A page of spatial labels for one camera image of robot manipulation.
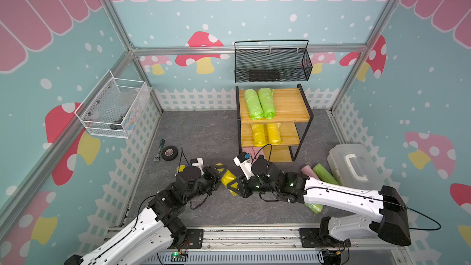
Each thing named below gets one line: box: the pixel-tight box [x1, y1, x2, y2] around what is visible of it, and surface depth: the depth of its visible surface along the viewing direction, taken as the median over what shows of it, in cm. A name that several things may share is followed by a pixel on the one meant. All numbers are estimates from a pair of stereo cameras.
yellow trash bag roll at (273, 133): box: [266, 122, 282, 146], surface depth 85 cm
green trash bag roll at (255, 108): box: [244, 88, 265, 120], surface depth 72 cm
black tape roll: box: [160, 145, 179, 162], surface depth 101 cm
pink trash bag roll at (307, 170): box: [300, 165, 321, 181], surface depth 91 cm
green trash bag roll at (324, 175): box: [312, 163, 340, 186], surface depth 91 cm
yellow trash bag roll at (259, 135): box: [250, 123, 267, 147], surface depth 84 cm
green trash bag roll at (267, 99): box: [257, 87, 276, 120], surface depth 73 cm
